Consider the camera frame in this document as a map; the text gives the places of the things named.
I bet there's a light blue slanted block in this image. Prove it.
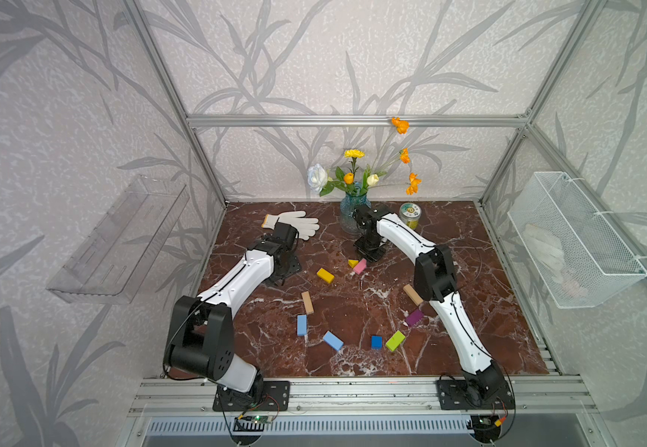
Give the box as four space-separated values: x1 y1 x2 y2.
323 332 344 352

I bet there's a yellow rectangular block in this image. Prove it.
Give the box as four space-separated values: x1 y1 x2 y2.
317 268 334 284

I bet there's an aluminium front rail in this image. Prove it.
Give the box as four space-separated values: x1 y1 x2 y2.
128 375 598 417

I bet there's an artificial flower bouquet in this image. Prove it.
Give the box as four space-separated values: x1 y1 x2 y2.
308 117 422 197

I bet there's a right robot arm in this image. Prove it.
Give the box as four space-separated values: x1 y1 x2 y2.
353 205 516 410

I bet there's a purple block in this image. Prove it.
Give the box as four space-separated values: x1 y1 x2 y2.
405 308 425 328

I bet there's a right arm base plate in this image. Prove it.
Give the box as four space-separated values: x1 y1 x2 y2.
435 376 516 413

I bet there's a blue glass vase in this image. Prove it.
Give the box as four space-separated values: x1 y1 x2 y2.
338 194 371 235

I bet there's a pink rectangular block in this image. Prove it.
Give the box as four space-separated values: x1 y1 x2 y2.
353 259 367 275

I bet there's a controller board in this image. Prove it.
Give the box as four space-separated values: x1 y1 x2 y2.
234 415 277 432
467 415 507 446

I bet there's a dark blue cube block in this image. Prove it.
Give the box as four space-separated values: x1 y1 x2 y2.
371 335 383 350

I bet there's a small green tin can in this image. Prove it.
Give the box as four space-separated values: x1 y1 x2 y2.
399 202 422 230

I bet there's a white knit glove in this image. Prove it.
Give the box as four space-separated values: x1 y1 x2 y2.
261 210 320 240

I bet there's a right controller board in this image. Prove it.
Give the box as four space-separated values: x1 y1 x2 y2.
467 415 507 446

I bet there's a light blue upright block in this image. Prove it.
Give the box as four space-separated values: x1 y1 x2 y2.
296 315 308 336

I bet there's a left controller board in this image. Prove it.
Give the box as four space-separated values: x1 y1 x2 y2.
234 415 277 432

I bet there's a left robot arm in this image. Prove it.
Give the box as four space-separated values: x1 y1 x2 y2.
162 223 301 396

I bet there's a white wire mesh basket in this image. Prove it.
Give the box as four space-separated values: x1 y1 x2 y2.
508 171 647 309

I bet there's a natural wood block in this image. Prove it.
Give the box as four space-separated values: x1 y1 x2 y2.
403 284 424 307
301 292 314 315

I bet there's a clear acrylic wall shelf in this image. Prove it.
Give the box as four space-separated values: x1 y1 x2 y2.
46 174 190 305

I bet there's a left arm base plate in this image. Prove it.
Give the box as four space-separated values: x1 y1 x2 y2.
213 380 291 412

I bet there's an aluminium cage frame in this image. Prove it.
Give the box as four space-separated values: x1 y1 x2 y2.
116 1 647 287

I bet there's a lime green block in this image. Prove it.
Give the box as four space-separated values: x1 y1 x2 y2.
385 331 406 352

